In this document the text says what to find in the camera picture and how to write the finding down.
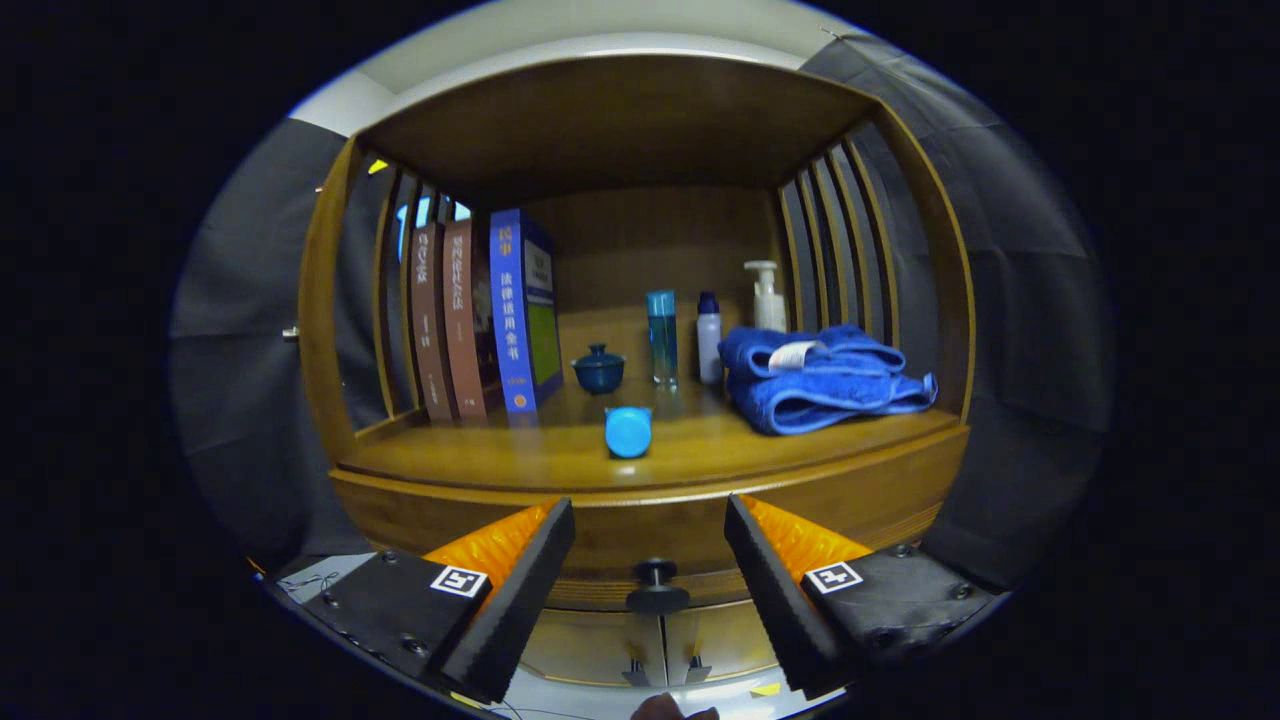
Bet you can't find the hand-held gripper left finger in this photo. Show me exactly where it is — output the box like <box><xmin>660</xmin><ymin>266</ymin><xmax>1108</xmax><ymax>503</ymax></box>
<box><xmin>300</xmin><ymin>497</ymin><xmax>577</xmax><ymax>704</ymax></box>

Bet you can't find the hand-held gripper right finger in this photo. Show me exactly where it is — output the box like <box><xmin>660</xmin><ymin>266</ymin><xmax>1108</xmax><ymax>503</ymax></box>
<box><xmin>723</xmin><ymin>493</ymin><xmax>1001</xmax><ymax>701</ymax></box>

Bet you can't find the wooden drawer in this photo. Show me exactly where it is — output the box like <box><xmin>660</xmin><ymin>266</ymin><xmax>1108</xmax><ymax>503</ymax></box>
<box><xmin>335</xmin><ymin>440</ymin><xmax>969</xmax><ymax>615</ymax></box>

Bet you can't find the light blue tube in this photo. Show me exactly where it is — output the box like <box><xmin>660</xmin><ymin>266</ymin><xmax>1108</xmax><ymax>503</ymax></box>
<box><xmin>604</xmin><ymin>405</ymin><xmax>654</xmax><ymax>460</ymax></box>

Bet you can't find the wooden cabinet door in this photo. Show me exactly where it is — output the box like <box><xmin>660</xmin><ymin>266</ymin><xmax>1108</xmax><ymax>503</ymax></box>
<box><xmin>660</xmin><ymin>600</ymin><xmax>791</xmax><ymax>686</ymax></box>
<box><xmin>520</xmin><ymin>608</ymin><xmax>666</xmax><ymax>689</ymax></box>

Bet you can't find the wooden countertop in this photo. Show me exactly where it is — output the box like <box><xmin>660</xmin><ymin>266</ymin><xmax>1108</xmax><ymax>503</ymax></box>
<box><xmin>335</xmin><ymin>375</ymin><xmax>969</xmax><ymax>496</ymax></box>

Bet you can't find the wooden cabinet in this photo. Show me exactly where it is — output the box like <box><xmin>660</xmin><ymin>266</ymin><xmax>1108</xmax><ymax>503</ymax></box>
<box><xmin>298</xmin><ymin>55</ymin><xmax>976</xmax><ymax>691</ymax></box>

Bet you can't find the blue folded towel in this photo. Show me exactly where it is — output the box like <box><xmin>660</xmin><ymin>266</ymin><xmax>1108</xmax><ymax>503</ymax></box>
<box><xmin>718</xmin><ymin>323</ymin><xmax>939</xmax><ymax>437</ymax></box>

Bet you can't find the dark blue lidded teacup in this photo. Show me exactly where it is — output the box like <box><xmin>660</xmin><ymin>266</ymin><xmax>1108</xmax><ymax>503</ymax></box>
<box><xmin>570</xmin><ymin>343</ymin><xmax>627</xmax><ymax>395</ymax></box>

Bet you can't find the small white bottle blue cap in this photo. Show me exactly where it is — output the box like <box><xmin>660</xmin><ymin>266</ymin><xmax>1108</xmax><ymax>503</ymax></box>
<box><xmin>696</xmin><ymin>291</ymin><xmax>723</xmax><ymax>385</ymax></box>

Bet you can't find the blue book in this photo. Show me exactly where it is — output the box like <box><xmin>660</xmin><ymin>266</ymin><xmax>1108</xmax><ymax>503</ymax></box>
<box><xmin>488</xmin><ymin>207</ymin><xmax>564</xmax><ymax>414</ymax></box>

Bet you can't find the dark brown book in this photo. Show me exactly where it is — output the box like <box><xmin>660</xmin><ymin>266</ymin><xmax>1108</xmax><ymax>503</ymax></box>
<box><xmin>410</xmin><ymin>222</ymin><xmax>458</xmax><ymax>423</ymax></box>

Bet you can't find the teal clear bottle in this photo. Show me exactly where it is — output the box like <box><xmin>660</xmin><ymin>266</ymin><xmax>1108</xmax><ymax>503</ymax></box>
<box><xmin>646</xmin><ymin>290</ymin><xmax>679</xmax><ymax>388</ymax></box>

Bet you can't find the reddish brown book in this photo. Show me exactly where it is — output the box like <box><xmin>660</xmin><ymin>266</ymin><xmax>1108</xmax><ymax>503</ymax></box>
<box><xmin>442</xmin><ymin>217</ymin><xmax>501</xmax><ymax>419</ymax></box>

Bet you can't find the white pump bottle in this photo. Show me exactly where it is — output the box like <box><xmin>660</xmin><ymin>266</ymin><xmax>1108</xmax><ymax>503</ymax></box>
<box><xmin>743</xmin><ymin>260</ymin><xmax>788</xmax><ymax>333</ymax></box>

